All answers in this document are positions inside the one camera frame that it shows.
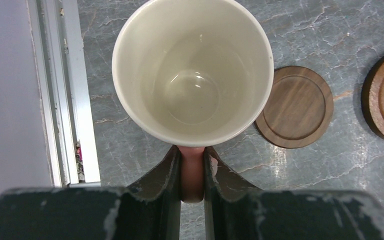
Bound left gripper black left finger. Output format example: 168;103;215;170
0;146;181;240

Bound pink mug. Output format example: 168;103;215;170
111;0;274;203

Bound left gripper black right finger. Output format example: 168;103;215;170
203;147;384;240

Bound aluminium frame rail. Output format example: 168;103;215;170
26;0;101;188

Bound dark walnut coaster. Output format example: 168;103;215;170
255;66;334;149

